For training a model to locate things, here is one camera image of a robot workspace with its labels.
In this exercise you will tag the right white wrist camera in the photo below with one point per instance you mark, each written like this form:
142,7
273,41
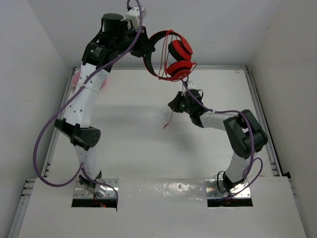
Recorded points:
191,85

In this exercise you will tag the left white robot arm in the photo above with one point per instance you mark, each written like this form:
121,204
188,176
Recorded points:
96,64

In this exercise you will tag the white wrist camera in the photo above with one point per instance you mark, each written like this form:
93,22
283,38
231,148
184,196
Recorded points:
133,15
191,85

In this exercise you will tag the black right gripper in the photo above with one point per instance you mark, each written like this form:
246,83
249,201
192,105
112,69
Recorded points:
174,104

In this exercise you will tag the white front board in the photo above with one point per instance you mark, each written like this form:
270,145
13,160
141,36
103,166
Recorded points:
165,208

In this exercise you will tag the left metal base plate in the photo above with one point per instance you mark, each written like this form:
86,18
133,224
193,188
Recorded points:
100,191

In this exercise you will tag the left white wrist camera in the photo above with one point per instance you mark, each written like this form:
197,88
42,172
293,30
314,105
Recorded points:
133,15

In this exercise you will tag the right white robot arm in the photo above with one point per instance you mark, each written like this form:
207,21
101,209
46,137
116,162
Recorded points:
245,134

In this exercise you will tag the red black headphones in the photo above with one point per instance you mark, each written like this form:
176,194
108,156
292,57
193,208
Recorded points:
179,48

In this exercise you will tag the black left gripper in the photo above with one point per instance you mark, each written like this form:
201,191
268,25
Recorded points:
142,47

